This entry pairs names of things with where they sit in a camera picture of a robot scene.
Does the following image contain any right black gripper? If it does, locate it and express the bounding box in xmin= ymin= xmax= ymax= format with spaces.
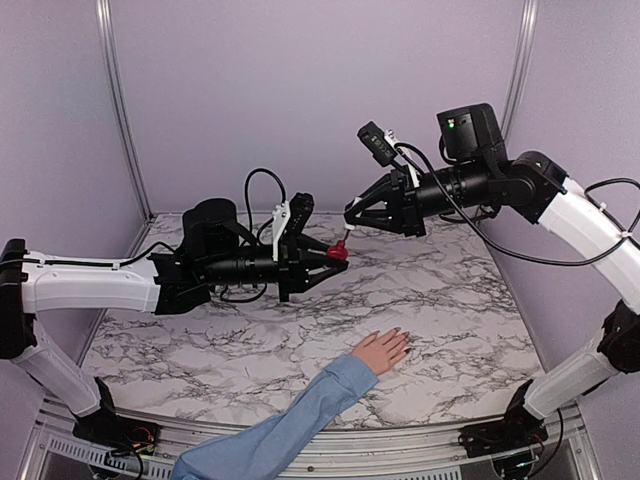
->
xmin=344 ymin=157 xmax=494 ymax=238

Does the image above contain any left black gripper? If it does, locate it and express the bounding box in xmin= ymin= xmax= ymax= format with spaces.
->
xmin=202 ymin=234 xmax=349 ymax=303

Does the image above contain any red nail polish bottle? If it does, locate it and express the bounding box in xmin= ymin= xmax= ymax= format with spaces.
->
xmin=326 ymin=240 xmax=349 ymax=261

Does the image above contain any blue sleeved forearm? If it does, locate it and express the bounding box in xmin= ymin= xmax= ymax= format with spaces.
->
xmin=171 ymin=355 xmax=378 ymax=479

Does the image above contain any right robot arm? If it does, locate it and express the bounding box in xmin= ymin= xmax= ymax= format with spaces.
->
xmin=344 ymin=103 xmax=639 ymax=448

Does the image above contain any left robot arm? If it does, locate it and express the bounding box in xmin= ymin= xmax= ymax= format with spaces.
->
xmin=1 ymin=193 xmax=348 ymax=445

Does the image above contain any mannequin hand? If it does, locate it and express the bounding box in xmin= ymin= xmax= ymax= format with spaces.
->
xmin=350 ymin=328 xmax=411 ymax=376

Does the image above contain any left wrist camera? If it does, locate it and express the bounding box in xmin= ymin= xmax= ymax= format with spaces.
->
xmin=272 ymin=192 xmax=315 ymax=262

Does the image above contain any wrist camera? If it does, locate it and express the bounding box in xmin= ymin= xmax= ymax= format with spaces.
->
xmin=272 ymin=192 xmax=315 ymax=262
xmin=357 ymin=121 xmax=424 ymax=188

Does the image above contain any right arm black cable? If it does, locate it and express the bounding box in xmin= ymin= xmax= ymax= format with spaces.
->
xmin=394 ymin=142 xmax=640 ymax=264

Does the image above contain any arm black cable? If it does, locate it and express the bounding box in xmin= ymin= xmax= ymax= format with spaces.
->
xmin=394 ymin=142 xmax=640 ymax=264
xmin=243 ymin=167 xmax=289 ymax=226

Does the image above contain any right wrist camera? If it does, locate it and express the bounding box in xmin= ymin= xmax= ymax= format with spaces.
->
xmin=357 ymin=121 xmax=424 ymax=188

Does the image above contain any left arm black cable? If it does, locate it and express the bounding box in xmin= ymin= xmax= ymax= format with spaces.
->
xmin=243 ymin=167 xmax=289 ymax=226

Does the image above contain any front aluminium rail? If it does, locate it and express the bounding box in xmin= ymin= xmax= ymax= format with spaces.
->
xmin=17 ymin=397 xmax=603 ymax=479

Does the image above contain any right aluminium frame post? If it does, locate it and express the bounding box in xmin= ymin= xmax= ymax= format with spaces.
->
xmin=501 ymin=0 xmax=540 ymax=140

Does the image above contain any aluminium frame post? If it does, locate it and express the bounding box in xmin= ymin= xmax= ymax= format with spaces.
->
xmin=95 ymin=0 xmax=153 ymax=222
xmin=501 ymin=0 xmax=540 ymax=140

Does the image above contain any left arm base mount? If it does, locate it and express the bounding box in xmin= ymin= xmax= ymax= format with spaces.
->
xmin=72 ymin=417 xmax=160 ymax=455

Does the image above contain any left aluminium frame post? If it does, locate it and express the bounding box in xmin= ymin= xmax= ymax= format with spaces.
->
xmin=95 ymin=0 xmax=153 ymax=222

